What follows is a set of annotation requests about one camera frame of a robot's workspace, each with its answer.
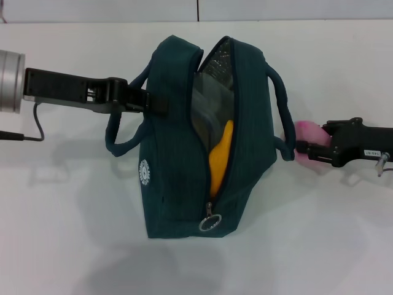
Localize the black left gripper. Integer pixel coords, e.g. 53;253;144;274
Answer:
23;67;170;117

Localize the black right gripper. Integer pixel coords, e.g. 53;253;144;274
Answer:
295;116;393;169

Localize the pink ball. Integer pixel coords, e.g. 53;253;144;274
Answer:
293;120;333;168

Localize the dark teal insulated lunch bag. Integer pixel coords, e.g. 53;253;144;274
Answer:
104;35;297;239

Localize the yellow banana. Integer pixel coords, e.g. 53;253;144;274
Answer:
208;120;235;197

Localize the right wrist silver connector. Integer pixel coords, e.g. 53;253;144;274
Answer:
373;152;393;178

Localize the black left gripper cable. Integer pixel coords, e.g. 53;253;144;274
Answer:
0;103;46;142

